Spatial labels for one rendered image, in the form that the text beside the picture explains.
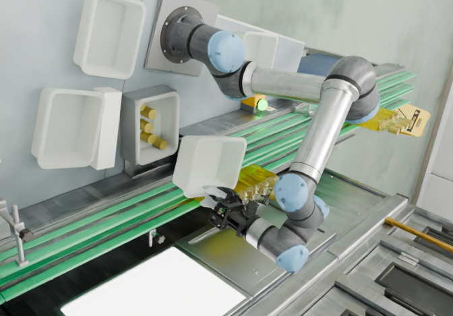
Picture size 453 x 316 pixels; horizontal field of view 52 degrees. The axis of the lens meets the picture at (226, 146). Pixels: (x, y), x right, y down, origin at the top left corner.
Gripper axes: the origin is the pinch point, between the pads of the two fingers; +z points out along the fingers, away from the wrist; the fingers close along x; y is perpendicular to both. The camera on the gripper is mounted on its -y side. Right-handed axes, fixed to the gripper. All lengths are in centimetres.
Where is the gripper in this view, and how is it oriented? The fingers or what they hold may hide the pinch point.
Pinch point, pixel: (207, 189)
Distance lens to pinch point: 134.1
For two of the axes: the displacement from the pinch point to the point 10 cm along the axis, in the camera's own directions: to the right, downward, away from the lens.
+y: -6.4, 0.5, -7.7
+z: -7.0, -4.4, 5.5
